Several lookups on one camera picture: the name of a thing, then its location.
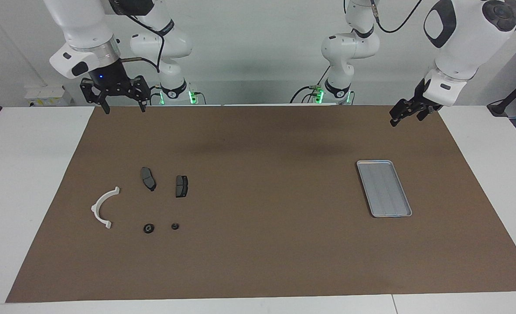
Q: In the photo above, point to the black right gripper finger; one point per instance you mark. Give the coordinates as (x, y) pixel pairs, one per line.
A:
(143, 106)
(106, 107)

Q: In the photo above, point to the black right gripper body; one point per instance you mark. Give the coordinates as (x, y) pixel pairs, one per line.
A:
(107, 76)

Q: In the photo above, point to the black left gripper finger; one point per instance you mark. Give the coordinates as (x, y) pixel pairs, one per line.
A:
(423, 115)
(399, 112)

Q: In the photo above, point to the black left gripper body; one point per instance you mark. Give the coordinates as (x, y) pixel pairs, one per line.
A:
(421, 102)

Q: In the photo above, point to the large black bearing gear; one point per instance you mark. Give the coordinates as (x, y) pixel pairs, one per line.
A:
(148, 228)

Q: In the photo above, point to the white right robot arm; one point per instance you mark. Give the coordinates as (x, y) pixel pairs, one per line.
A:
(83, 26)

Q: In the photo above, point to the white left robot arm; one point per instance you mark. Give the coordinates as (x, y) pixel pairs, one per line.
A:
(463, 39)

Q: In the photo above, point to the silver metal tray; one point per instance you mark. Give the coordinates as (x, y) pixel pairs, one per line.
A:
(384, 189)

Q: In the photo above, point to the white box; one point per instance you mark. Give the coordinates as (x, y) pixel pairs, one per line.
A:
(44, 93)

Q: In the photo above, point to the dark curved brake pad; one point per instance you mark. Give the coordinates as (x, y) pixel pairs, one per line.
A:
(148, 178)

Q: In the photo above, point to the dark rectangular brake pad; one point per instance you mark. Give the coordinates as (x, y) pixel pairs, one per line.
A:
(182, 186)

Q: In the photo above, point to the brown table mat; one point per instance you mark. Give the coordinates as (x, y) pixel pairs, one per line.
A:
(258, 244)

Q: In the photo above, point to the white curved plastic bracket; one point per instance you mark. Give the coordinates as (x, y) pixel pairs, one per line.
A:
(97, 213)

